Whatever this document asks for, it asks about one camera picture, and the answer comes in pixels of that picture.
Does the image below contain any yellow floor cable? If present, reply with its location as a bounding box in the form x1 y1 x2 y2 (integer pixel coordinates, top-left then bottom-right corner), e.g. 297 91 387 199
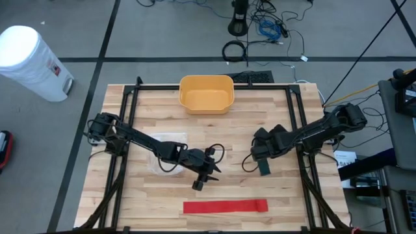
323 68 416 108

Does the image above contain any white trash can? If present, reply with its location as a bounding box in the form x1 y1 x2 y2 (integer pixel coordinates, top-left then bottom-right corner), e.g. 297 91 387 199
0 25 75 103

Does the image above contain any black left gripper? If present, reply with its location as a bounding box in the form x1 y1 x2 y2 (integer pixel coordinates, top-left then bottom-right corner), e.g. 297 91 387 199
177 147 223 192

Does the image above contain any white printed box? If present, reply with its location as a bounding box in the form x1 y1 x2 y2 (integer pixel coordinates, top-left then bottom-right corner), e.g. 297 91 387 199
333 149 358 189

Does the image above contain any grey cart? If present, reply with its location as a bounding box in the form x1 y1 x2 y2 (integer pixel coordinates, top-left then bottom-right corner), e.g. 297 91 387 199
378 79 416 172

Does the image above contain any red and black case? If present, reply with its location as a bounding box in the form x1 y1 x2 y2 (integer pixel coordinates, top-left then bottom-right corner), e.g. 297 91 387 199
0 130 14 170

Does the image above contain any coiled black cable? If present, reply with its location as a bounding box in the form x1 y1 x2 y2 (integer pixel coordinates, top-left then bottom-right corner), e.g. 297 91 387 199
222 40 248 63

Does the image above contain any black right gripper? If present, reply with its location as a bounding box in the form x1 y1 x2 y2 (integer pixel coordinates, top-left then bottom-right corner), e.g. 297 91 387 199
250 124 302 163

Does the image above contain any black device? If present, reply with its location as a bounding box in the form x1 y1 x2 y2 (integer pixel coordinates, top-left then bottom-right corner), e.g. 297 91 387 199
391 68 416 118

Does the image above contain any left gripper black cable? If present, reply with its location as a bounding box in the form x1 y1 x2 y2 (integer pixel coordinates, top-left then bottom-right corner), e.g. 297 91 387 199
207 143 226 164

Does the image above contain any black keyboard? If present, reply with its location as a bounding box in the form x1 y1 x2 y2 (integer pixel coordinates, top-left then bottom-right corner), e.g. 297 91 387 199
227 70 275 84

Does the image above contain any green elastic bandage roll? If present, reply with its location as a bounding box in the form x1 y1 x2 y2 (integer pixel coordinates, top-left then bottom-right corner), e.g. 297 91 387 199
258 159 272 177

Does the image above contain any yellow plastic bin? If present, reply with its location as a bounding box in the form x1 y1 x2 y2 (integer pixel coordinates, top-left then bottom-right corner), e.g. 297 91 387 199
178 75 235 115

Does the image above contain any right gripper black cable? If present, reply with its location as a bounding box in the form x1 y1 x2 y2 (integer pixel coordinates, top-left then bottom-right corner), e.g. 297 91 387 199
242 152 261 173

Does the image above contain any thin black slanted pole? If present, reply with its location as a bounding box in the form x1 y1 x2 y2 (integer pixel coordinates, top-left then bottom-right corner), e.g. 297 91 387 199
323 0 408 107

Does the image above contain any red elastic bandage strip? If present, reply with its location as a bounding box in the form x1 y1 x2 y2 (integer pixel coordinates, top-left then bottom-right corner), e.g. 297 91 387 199
183 198 269 215

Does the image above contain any dark blue bar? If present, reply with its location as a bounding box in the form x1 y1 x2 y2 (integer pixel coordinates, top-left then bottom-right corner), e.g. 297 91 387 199
337 148 398 181

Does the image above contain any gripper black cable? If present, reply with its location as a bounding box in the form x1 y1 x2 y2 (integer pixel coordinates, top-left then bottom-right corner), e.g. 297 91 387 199
242 152 261 173
207 143 226 164

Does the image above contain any black stand base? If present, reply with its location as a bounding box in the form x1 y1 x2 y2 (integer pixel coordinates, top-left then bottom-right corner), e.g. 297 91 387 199
227 0 250 37

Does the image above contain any clear plastic zip bag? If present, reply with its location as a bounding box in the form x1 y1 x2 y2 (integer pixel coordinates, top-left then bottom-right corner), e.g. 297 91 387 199
148 132 189 177

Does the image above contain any blue floor cable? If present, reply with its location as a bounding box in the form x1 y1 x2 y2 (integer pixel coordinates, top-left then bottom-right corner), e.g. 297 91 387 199
258 19 282 42

